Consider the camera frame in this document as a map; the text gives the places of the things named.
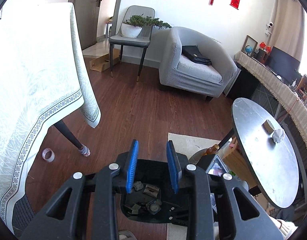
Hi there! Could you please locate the brown cardboard tape roll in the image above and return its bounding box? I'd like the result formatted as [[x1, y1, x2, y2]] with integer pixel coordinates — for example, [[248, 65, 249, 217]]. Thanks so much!
[[262, 119, 275, 134]]

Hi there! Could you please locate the black trash bin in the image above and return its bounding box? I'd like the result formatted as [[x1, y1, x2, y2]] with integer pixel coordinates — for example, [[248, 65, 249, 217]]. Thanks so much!
[[114, 151, 216, 225]]

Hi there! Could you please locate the beige floor rug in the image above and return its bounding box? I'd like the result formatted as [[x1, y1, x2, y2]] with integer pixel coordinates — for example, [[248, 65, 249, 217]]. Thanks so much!
[[167, 133, 220, 240]]

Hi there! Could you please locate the dark dining table leg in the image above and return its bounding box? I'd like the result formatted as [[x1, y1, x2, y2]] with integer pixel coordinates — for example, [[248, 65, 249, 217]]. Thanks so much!
[[54, 120, 90, 157]]

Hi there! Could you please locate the grey slipper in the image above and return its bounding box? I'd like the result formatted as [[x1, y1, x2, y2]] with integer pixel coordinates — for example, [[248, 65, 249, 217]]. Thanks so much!
[[118, 230, 137, 240]]

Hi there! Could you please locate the white tape roll on floor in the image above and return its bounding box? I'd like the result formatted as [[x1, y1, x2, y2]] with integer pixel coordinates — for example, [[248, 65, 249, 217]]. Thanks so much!
[[42, 148, 55, 163]]

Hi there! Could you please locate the round grey coffee table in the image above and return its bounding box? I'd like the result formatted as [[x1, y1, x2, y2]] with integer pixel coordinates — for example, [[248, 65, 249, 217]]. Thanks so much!
[[231, 98, 299, 209]]

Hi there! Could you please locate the grey armchair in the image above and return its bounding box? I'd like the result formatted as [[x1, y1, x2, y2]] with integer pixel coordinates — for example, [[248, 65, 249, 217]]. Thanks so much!
[[159, 27, 238, 101]]

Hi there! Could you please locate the black handbag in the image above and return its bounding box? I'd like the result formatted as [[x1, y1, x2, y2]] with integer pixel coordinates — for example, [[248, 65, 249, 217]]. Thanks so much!
[[182, 46, 212, 66]]

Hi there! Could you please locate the flat cardboard box on floor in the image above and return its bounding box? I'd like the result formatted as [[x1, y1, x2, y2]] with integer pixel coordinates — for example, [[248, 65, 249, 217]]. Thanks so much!
[[89, 48, 120, 72]]

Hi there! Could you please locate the grey dining chair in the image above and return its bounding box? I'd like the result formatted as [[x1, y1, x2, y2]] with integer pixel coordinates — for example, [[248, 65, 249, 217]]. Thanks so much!
[[108, 5, 155, 82]]

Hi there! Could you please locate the small blue globe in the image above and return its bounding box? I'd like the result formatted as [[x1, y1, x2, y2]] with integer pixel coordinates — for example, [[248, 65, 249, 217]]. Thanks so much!
[[245, 45, 253, 56]]

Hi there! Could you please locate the beige fringed desk cloth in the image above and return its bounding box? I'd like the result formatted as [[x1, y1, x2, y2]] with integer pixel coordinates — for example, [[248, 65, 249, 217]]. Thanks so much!
[[234, 51, 307, 167]]

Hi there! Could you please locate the potted green plant white pot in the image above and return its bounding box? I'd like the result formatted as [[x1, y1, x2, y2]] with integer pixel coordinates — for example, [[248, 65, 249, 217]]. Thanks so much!
[[120, 15, 172, 38]]

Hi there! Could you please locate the black computer monitor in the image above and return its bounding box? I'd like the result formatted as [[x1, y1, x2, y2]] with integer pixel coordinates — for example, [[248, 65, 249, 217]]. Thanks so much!
[[265, 47, 301, 83]]

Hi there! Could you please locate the wooden desk shelf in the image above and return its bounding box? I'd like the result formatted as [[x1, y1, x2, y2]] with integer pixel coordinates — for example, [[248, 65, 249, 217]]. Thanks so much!
[[296, 75, 307, 109]]

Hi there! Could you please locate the grey door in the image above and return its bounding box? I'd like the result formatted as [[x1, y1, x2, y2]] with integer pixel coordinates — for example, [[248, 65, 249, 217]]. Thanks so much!
[[68, 0, 102, 49]]

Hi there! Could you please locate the wooden picture frame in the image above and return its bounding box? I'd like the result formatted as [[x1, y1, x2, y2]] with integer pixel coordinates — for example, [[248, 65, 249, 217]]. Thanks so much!
[[241, 35, 258, 57]]

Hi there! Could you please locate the white security camera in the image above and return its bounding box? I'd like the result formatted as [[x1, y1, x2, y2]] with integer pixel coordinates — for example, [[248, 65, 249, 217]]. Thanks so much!
[[266, 22, 273, 34]]

